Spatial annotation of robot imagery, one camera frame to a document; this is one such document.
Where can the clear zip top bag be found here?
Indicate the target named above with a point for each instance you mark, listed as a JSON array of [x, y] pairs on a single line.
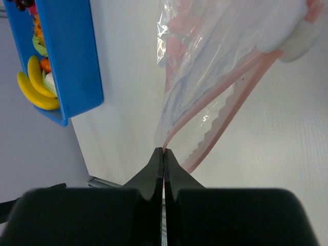
[[215, 53]]

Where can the orange fruit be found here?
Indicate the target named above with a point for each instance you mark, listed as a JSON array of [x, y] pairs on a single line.
[[45, 65]]

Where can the yellow banana bunch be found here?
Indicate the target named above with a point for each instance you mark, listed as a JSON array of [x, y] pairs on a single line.
[[33, 88]]

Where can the white green napa cabbage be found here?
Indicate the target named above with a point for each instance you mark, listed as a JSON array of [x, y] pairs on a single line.
[[48, 82]]

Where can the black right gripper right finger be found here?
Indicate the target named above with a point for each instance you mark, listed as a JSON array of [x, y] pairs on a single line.
[[176, 178]]

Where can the blue plastic bin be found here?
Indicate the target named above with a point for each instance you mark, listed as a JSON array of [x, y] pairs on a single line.
[[68, 36]]

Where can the round green cabbage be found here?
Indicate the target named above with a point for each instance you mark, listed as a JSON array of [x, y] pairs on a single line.
[[39, 47]]

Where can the purple grape bunch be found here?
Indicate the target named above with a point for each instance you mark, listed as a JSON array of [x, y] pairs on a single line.
[[22, 5]]

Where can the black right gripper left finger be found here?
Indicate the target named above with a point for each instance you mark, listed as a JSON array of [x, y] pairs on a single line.
[[149, 180]]

